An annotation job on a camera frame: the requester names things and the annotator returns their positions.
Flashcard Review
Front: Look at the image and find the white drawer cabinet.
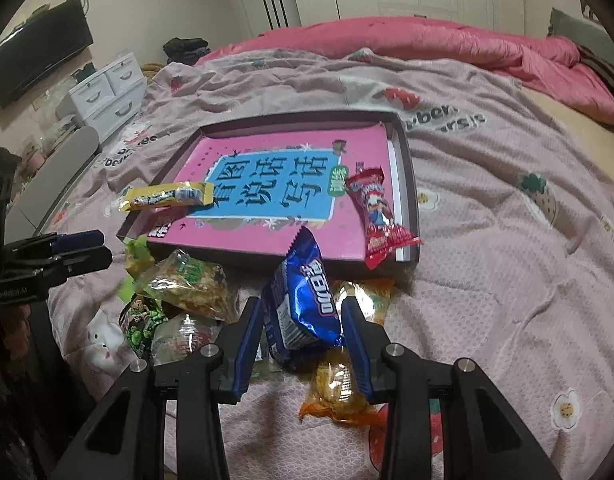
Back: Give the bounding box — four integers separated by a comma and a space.
56, 51, 148, 143

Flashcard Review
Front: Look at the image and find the clear green-print snack packet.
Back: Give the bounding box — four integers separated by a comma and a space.
134, 249, 240, 323

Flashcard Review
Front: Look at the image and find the dark clothes pile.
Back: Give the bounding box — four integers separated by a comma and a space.
163, 37, 210, 66

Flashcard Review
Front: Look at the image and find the red cartoon snack packet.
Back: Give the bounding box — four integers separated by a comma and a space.
343, 165, 424, 271

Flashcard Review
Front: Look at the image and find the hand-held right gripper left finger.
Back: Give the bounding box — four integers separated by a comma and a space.
52, 297, 265, 480

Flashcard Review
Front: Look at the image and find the grey bed footboard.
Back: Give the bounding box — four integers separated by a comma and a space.
4, 125, 100, 233

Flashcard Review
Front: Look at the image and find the beige bed sheet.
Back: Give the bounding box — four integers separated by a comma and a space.
524, 87, 614, 221

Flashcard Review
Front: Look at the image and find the clear bread packet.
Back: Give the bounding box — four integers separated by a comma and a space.
151, 312, 223, 366

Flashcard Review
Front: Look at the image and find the blue cookie packet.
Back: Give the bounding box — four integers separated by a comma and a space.
261, 225, 345, 372

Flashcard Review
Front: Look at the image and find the orange yellow snack packet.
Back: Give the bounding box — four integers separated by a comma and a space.
298, 345, 388, 426

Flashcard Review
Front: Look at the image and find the black wall television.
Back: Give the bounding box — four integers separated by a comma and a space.
0, 0, 94, 111

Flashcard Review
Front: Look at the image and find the pink book with blue print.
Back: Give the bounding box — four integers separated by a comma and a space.
150, 124, 397, 262

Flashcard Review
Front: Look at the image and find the striped pillow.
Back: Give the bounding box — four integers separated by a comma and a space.
577, 45, 614, 101

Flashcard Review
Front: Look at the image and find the pink book box tray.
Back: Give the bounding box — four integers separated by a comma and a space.
116, 109, 422, 267

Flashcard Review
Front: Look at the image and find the yellow-green snack packet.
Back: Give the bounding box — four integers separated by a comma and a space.
120, 235, 158, 306

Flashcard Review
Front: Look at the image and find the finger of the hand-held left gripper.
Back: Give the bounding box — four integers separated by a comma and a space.
42, 230, 105, 257
47, 246, 114, 277

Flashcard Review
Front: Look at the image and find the grey pillow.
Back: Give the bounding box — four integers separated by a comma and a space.
547, 7, 612, 53

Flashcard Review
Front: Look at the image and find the pink quilt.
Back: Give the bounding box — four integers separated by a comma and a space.
194, 16, 614, 126

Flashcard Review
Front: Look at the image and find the green cartoon snack packet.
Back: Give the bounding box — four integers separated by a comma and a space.
118, 296, 170, 361

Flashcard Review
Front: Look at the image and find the yellow snack bar packet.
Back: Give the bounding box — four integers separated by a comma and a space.
118, 181, 215, 213

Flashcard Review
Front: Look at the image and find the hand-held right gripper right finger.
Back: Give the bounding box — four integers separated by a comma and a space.
339, 295, 562, 480

